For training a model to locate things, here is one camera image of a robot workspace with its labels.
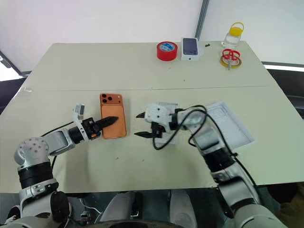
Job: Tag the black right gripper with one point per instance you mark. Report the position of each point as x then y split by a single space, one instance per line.
158 129

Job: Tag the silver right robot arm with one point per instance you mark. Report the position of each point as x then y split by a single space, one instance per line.
211 139

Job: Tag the white phone box lid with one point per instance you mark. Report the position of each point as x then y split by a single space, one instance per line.
229 123

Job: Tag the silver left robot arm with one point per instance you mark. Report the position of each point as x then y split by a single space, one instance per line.
35 148

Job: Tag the grey rounded robot leg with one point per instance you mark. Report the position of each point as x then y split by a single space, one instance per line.
181 206
118 206

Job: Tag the dark panel with grey rail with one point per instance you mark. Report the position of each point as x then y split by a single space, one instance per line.
287 80

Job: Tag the yellow tape roll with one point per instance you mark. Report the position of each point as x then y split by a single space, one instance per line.
237 63

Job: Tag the clear jar with yellow lid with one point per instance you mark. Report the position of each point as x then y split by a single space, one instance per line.
233 36

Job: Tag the orange phone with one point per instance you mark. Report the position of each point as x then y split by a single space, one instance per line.
112 116

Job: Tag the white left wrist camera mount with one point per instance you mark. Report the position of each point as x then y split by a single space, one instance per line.
79 113

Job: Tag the grey window frame post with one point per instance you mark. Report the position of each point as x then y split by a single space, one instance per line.
202 19

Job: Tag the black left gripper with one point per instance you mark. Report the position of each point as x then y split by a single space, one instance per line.
89 127

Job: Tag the red tape roll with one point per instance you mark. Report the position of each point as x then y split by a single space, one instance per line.
166 51

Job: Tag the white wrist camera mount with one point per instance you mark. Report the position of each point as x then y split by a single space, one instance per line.
158 115
79 113

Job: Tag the white box with phone print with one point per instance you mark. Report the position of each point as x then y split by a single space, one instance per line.
190 48

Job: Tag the black bar with grey clamp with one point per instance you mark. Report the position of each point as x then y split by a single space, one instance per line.
10 63

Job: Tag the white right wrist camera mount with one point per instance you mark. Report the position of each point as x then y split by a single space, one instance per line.
158 115

